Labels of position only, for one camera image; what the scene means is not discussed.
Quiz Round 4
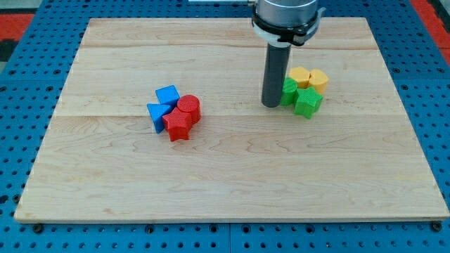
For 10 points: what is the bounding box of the green star block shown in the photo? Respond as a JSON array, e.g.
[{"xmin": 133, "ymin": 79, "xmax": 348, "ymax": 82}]
[{"xmin": 293, "ymin": 87, "xmax": 323, "ymax": 119}]

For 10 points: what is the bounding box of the yellow hexagon block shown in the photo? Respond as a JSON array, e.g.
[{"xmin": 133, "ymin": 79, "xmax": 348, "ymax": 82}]
[{"xmin": 288, "ymin": 67, "xmax": 310, "ymax": 89}]

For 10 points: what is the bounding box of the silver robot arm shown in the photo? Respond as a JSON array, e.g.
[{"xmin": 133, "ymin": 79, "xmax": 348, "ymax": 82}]
[{"xmin": 252, "ymin": 0, "xmax": 326, "ymax": 48}]

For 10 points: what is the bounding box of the blue cube block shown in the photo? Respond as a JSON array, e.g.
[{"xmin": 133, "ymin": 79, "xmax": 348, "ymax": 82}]
[{"xmin": 155, "ymin": 85, "xmax": 180, "ymax": 107}]

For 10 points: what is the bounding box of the green cylinder block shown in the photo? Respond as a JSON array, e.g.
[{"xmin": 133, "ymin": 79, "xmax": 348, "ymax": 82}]
[{"xmin": 280, "ymin": 77, "xmax": 297, "ymax": 106}]

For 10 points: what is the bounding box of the red cylinder block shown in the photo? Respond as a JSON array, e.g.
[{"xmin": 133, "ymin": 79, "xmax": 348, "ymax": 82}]
[{"xmin": 177, "ymin": 94, "xmax": 201, "ymax": 124}]

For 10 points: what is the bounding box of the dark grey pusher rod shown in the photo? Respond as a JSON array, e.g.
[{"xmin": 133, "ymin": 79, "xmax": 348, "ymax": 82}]
[{"xmin": 261, "ymin": 44, "xmax": 291, "ymax": 108}]

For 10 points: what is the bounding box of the red star block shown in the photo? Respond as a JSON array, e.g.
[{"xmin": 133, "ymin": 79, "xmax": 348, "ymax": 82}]
[{"xmin": 162, "ymin": 108, "xmax": 193, "ymax": 141}]

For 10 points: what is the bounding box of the yellow heart block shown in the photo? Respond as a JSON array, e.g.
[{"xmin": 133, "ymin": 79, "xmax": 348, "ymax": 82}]
[{"xmin": 308, "ymin": 69, "xmax": 329, "ymax": 95}]

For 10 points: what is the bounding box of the blue triangle block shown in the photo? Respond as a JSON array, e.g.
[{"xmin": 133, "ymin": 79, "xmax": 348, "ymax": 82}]
[{"xmin": 147, "ymin": 103, "xmax": 172, "ymax": 134}]

